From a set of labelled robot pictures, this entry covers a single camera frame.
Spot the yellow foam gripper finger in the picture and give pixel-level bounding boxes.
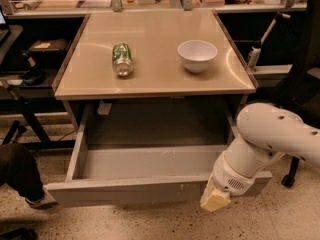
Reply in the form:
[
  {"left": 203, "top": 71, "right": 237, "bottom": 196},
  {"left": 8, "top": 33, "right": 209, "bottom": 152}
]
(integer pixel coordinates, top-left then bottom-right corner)
[{"left": 200, "top": 177, "right": 231, "bottom": 212}]

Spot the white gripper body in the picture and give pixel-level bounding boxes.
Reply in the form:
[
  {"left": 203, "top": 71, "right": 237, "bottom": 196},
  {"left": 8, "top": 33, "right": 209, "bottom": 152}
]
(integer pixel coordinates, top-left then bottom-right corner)
[{"left": 212, "top": 153, "right": 255, "bottom": 196}]

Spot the grey top drawer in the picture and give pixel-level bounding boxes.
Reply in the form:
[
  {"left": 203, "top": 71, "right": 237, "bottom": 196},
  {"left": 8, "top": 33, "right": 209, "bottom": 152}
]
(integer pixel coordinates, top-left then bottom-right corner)
[{"left": 45, "top": 101, "right": 273, "bottom": 208}]

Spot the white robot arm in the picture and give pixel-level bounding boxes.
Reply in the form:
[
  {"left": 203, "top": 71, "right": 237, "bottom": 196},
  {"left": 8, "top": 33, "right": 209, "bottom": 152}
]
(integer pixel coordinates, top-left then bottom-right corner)
[{"left": 200, "top": 103, "right": 320, "bottom": 212}]

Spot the grey drawer cabinet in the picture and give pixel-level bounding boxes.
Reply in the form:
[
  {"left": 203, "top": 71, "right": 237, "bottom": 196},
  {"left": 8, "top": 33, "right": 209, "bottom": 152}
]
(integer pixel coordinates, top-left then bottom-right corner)
[{"left": 55, "top": 9, "right": 256, "bottom": 126}]

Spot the black office chair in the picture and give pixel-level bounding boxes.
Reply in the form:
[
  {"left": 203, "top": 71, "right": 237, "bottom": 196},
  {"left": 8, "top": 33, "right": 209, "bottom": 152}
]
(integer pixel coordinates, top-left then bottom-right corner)
[{"left": 276, "top": 0, "right": 320, "bottom": 189}]

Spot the white bowl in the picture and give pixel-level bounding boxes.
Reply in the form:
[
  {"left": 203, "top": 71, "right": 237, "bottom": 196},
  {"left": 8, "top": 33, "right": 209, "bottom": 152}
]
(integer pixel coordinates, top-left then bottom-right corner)
[{"left": 177, "top": 40, "right": 218, "bottom": 73}]

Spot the white handheld tool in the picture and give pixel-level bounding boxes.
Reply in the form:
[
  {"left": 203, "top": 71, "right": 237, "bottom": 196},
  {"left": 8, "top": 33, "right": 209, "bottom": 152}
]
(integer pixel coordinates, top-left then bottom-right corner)
[{"left": 247, "top": 11, "right": 291, "bottom": 72}]

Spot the green soda can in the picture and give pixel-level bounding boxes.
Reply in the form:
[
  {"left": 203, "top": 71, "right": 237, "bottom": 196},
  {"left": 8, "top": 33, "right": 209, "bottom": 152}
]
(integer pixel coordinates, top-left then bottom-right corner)
[{"left": 112, "top": 43, "right": 133, "bottom": 77}]

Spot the white sneaker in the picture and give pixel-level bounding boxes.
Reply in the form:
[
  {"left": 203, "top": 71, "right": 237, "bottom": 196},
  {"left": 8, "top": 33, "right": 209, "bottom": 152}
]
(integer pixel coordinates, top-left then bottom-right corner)
[{"left": 25, "top": 194, "right": 58, "bottom": 209}]

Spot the dark trouser leg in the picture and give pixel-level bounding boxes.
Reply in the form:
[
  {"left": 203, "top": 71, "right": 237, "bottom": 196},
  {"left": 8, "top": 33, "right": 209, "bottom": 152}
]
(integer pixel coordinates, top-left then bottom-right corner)
[{"left": 0, "top": 143, "right": 45, "bottom": 203}]

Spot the black box on shelf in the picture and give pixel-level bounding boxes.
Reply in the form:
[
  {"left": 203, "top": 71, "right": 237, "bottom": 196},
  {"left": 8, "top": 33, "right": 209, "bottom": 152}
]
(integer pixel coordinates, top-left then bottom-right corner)
[{"left": 27, "top": 39, "right": 70, "bottom": 54}]

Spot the black side desk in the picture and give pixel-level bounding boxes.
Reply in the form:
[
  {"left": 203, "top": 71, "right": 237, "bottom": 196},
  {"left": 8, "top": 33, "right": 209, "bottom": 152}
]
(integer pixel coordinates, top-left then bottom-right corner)
[{"left": 0, "top": 25, "right": 75, "bottom": 151}]

